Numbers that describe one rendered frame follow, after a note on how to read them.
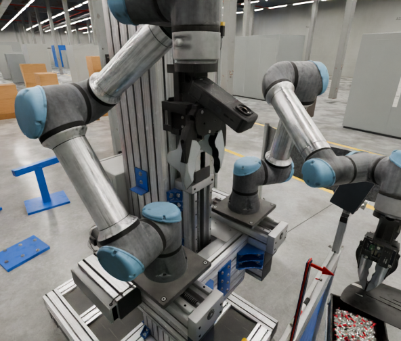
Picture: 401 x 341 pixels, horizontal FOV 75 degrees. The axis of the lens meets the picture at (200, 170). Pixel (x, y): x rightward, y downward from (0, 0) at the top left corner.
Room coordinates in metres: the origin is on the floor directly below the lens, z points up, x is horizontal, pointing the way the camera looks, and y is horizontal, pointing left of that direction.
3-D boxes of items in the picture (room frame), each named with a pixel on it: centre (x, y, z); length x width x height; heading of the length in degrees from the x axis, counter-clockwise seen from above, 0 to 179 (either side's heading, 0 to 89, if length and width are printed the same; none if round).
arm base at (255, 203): (1.06, -0.20, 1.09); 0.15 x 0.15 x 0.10
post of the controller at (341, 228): (0.95, -0.62, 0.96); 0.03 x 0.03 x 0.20; 50
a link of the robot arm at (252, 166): (1.06, -0.21, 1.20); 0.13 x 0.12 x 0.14; 105
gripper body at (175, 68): (0.47, 0.01, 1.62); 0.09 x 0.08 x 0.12; 50
